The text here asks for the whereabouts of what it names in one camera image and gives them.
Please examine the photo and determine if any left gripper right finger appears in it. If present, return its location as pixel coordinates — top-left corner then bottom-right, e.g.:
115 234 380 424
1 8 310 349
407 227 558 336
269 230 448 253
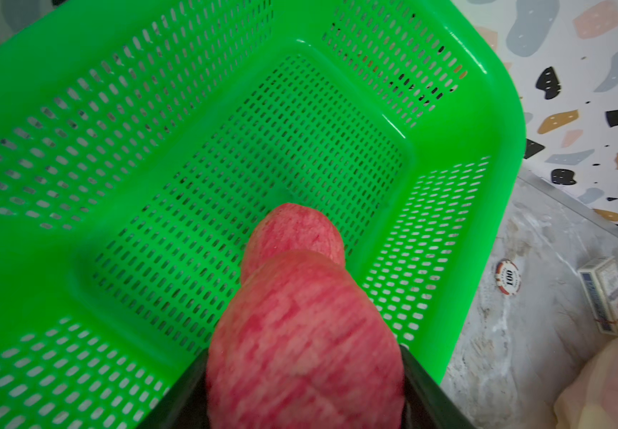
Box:
400 345 475 429

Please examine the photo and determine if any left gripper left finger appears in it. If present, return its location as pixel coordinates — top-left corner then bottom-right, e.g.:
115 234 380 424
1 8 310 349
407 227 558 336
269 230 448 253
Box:
137 350 211 429

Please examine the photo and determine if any red apple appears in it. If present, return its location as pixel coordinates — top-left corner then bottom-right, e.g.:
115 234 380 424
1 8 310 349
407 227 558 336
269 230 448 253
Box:
240 203 346 284
206 250 405 428

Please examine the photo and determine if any poker chip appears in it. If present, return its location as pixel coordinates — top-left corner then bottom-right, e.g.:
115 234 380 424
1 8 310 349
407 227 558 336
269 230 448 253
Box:
495 259 521 296

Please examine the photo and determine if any small card box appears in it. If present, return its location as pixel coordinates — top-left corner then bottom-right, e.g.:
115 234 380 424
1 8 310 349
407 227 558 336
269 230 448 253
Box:
578 257 618 336

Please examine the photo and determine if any green plastic mesh basket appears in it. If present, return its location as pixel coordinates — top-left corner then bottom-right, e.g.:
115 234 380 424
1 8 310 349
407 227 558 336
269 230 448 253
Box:
0 1 526 428

